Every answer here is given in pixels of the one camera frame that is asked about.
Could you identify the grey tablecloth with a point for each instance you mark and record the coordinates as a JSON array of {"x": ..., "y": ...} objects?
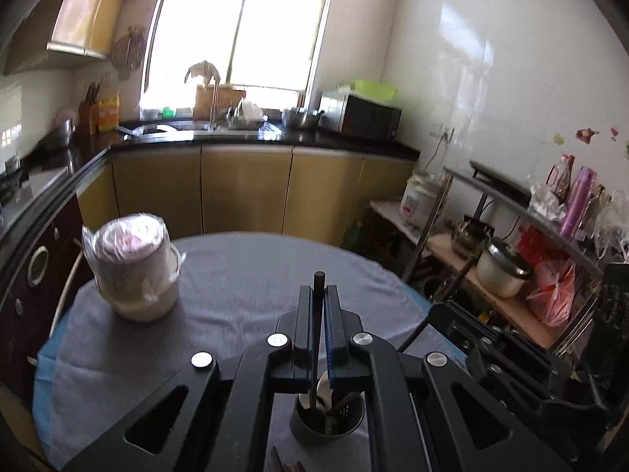
[{"x": 236, "y": 280}]

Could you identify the round woven wall hanging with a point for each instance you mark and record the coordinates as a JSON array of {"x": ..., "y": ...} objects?
[{"x": 128, "y": 51}]

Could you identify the dark grey utensil holder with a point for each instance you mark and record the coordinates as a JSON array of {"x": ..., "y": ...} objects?
[{"x": 314, "y": 435}]

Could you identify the red plastic bag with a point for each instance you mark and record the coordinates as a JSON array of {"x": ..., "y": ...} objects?
[{"x": 553, "y": 292}]

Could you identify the black induction cooker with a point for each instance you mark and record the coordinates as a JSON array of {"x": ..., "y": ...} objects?
[{"x": 501, "y": 182}]

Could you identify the yellow upper wall cabinet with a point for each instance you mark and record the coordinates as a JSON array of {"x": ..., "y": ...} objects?
[{"x": 83, "y": 14}]

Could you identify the orange bottle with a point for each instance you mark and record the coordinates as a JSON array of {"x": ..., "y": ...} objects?
[{"x": 109, "y": 113}]

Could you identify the steel mixing bowl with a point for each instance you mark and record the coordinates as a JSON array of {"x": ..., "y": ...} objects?
[{"x": 299, "y": 119}]

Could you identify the white plastic bag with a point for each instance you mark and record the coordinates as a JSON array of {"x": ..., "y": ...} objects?
[{"x": 543, "y": 199}]

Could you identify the white rice cooker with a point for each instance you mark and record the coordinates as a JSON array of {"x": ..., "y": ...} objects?
[{"x": 417, "y": 201}]

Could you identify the white spoon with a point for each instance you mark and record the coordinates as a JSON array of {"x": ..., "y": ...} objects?
[{"x": 323, "y": 396}]

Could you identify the flower wall stickers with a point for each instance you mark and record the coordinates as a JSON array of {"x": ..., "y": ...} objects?
[{"x": 585, "y": 134}]

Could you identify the yellow lower kitchen cabinets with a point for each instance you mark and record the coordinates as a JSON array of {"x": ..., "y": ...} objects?
[{"x": 245, "y": 191}]

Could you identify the wooden knife block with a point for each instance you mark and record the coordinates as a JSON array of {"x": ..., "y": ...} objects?
[{"x": 88, "y": 113}]

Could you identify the steel pot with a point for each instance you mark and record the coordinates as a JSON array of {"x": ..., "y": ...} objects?
[{"x": 59, "y": 132}]

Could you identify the metal faucet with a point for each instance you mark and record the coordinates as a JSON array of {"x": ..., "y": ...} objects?
[{"x": 214, "y": 103}]

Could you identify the kitchen window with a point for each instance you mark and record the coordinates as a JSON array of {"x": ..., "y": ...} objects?
[{"x": 245, "y": 24}]

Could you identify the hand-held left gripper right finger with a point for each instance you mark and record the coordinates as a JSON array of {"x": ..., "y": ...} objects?
[{"x": 336, "y": 344}]

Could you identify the white rag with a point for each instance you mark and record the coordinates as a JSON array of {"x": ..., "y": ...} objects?
[{"x": 202, "y": 71}]

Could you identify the plastic-wrapped white pot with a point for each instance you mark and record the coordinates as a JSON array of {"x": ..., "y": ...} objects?
[{"x": 132, "y": 265}]

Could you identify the white pot with metal lid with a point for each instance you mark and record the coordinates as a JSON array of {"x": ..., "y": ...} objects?
[{"x": 501, "y": 270}]

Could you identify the silver microwave oven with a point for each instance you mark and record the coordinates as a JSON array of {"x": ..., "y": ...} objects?
[{"x": 363, "y": 118}]

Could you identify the steel kettle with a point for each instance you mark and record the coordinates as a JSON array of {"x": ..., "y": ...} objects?
[{"x": 471, "y": 238}]

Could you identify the brown cardboard box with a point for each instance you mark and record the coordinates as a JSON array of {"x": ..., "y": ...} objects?
[{"x": 228, "y": 101}]

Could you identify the pink thermos bottle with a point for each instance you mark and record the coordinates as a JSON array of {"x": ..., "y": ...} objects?
[{"x": 577, "y": 201}]

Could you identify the green bottle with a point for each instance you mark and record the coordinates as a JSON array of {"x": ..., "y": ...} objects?
[{"x": 353, "y": 236}]

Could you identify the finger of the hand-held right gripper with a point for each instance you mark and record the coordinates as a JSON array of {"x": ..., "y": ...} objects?
[{"x": 481, "y": 339}]

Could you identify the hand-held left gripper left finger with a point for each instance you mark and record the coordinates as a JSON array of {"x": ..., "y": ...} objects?
[{"x": 304, "y": 334}]

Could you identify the metal storage rack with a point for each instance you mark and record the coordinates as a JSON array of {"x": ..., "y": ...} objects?
[{"x": 501, "y": 189}]

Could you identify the green plastic basin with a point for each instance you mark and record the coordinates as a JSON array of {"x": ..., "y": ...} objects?
[{"x": 376, "y": 89}]

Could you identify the maroon built-in oven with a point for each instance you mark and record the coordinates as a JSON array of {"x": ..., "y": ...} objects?
[{"x": 34, "y": 305}]

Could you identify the wall power outlet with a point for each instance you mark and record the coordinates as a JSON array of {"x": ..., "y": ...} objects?
[{"x": 442, "y": 132}]

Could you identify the steel kitchen sink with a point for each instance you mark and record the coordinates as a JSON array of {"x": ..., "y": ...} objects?
[{"x": 196, "y": 127}]

